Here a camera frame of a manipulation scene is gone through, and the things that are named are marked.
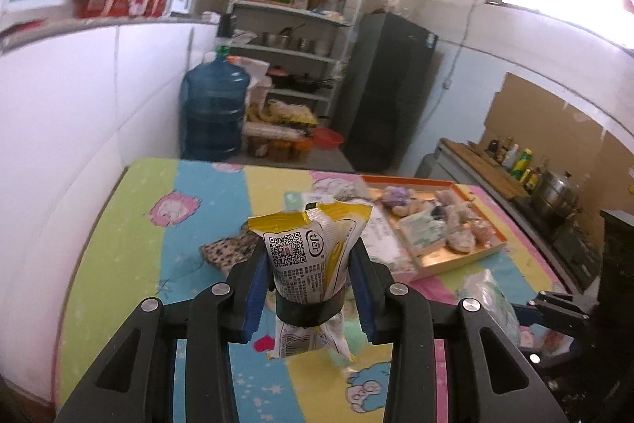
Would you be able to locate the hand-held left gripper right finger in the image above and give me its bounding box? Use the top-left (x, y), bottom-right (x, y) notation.
top-left (347, 239), bottom-right (570, 423)

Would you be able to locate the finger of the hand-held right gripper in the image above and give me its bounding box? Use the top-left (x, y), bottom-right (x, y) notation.
top-left (526, 339), bottom-right (592, 370)
top-left (515, 290), bottom-right (590, 339)

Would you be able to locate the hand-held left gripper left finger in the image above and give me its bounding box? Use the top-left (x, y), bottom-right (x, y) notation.
top-left (54, 237), bottom-right (271, 423)

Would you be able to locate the yellow white packet black band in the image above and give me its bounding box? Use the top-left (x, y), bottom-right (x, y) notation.
top-left (248, 200), bottom-right (374, 362)

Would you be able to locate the patterned brown snack packet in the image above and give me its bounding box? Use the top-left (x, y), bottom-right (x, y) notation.
top-left (199, 235), bottom-right (259, 275)

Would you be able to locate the clear plastic snack bag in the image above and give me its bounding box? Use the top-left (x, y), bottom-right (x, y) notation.
top-left (458, 269), bottom-right (523, 347)

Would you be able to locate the orange shallow box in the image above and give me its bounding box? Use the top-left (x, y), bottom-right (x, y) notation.
top-left (361, 175), bottom-right (508, 282)

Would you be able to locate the pink plush toy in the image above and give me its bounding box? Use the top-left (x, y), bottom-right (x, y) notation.
top-left (470, 217), bottom-right (497, 248)

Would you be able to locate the grey white plush toy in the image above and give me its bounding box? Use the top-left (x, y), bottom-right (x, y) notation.
top-left (443, 204), bottom-right (477, 253)

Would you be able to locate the white packet beside tray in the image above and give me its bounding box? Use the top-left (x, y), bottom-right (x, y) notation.
top-left (347, 182), bottom-right (419, 282)

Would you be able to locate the dark stove top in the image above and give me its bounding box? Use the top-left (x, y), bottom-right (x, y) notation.
top-left (515, 197), bottom-right (602, 285)

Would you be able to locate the steel pot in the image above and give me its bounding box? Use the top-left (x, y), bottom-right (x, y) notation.
top-left (532, 170), bottom-right (582, 220)

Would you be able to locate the striped cartoon blanket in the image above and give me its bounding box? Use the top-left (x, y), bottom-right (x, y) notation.
top-left (54, 157), bottom-right (595, 423)

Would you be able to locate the green yellow bottle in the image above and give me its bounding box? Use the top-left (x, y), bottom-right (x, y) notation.
top-left (512, 148), bottom-right (533, 181)

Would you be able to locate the wooden board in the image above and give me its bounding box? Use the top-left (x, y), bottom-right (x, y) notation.
top-left (441, 138), bottom-right (531, 201)

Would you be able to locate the red basin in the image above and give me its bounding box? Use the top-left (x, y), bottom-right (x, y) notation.
top-left (309, 128), bottom-right (345, 149)

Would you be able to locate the cardboard sheet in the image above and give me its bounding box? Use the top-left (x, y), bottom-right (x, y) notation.
top-left (478, 73), bottom-right (607, 216)

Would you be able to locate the yellow noodle bag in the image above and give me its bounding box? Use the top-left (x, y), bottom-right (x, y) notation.
top-left (267, 100), bottom-right (320, 126)

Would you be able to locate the blue water jug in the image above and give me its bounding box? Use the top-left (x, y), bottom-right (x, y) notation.
top-left (179, 48), bottom-right (250, 161)

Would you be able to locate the dark refrigerator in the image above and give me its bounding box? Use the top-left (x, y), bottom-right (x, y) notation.
top-left (342, 13), bottom-right (439, 173)

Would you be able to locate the white bag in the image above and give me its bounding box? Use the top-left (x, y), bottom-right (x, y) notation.
top-left (248, 59), bottom-right (273, 107)

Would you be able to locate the white shelf rack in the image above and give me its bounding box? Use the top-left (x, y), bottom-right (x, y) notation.
top-left (225, 0), bottom-right (367, 117)

